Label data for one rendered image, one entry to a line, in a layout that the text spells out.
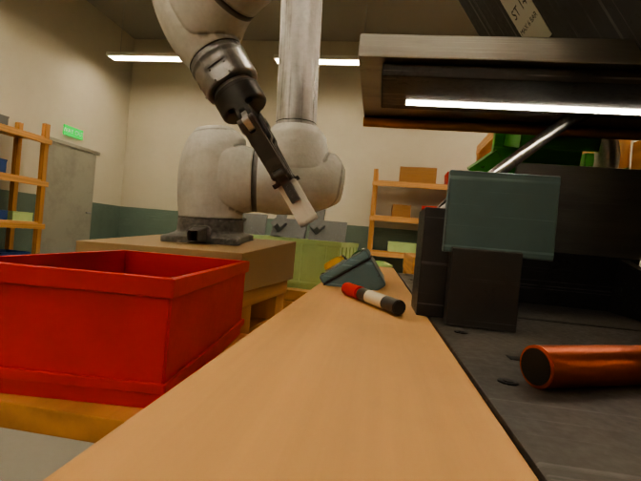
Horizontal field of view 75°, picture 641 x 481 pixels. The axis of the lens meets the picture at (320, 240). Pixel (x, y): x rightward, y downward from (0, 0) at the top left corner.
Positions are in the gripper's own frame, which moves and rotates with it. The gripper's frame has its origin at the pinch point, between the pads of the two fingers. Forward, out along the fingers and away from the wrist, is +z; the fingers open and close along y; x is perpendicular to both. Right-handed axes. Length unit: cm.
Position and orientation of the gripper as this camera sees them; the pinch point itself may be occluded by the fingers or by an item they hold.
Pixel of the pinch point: (298, 202)
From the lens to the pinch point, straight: 63.5
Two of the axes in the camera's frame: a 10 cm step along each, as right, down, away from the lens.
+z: 4.9, 8.7, -0.7
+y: -1.3, -0.1, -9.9
